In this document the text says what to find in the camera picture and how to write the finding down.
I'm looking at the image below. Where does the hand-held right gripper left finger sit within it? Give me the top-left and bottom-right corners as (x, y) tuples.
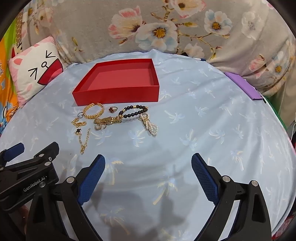
(25, 154), (107, 241)

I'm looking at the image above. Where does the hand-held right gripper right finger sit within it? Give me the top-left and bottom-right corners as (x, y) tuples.
(191, 153), (272, 241)

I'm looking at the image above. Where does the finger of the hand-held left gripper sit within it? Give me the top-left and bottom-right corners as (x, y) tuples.
(0, 143), (25, 167)
(0, 142), (60, 179)

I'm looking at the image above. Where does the thin gold chain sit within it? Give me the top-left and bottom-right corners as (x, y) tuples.
(80, 128), (91, 154)

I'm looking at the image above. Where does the gold bracelet with black clover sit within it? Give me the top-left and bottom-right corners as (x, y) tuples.
(72, 118), (86, 135)

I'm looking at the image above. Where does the chunky gold chain bracelet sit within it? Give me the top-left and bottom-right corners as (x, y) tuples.
(83, 103), (105, 120)

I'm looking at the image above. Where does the gold wrist watch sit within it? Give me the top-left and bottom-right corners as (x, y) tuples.
(94, 115), (122, 126)

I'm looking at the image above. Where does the white pearl bracelet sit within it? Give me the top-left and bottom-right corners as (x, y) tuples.
(139, 113), (159, 137)

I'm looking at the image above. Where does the black bead bracelet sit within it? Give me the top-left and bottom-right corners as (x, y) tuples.
(118, 105), (148, 120)

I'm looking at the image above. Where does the red cardboard box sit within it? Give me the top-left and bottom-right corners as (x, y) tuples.
(72, 58), (160, 106)

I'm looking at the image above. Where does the light blue palm print sheet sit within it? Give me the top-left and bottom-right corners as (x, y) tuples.
(0, 49), (296, 241)

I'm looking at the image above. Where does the colourful cartoon blanket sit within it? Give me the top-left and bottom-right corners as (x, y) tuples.
(0, 19), (26, 135)

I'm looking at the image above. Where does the white cat face pillow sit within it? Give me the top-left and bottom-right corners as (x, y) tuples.
(9, 36), (64, 108)

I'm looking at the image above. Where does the green cloth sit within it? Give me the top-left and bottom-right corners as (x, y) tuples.
(264, 96), (287, 128)

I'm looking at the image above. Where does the grey floral blanket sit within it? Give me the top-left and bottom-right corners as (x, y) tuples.
(17, 0), (296, 127)

